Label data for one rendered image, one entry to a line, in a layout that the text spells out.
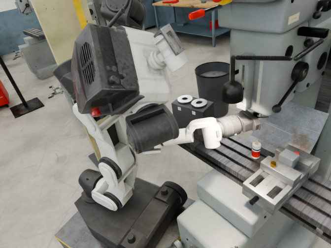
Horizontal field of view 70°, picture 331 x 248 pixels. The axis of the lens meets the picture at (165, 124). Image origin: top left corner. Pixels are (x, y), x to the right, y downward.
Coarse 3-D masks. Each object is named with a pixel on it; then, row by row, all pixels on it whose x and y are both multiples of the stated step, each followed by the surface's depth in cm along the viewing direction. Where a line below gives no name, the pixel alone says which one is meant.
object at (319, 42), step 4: (320, 40) 72; (312, 44) 70; (316, 44) 70; (308, 48) 68; (312, 48) 68; (304, 52) 66; (308, 52) 67; (296, 56) 64; (300, 56) 65; (296, 60) 65
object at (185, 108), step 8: (184, 96) 141; (176, 104) 137; (184, 104) 136; (192, 104) 132; (200, 104) 131; (208, 104) 132; (176, 112) 141; (184, 112) 136; (192, 112) 132; (200, 112) 128; (208, 112) 132; (176, 120) 145; (184, 120) 140; (192, 120) 136; (200, 136) 138
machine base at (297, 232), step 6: (294, 228) 164; (300, 228) 164; (288, 234) 162; (294, 234) 161; (300, 234) 160; (306, 234) 160; (312, 234) 159; (282, 240) 159; (288, 240) 158; (294, 240) 158; (300, 240) 157; (306, 240) 157; (312, 240) 157; (276, 246) 157; (282, 246) 156; (288, 246) 156; (294, 246) 155; (300, 246) 154; (306, 246) 154; (312, 246) 169
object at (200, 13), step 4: (220, 4) 77; (208, 8) 74; (212, 8) 75; (216, 8) 76; (192, 12) 71; (196, 12) 71; (200, 12) 72; (204, 12) 72; (208, 12) 75; (192, 16) 71; (196, 16) 71; (200, 16) 72
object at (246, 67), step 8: (240, 64) 82; (248, 64) 79; (240, 72) 83; (248, 72) 81; (240, 80) 85; (248, 80) 83; (248, 88) 85; (248, 96) 87; (240, 104) 90; (248, 104) 89
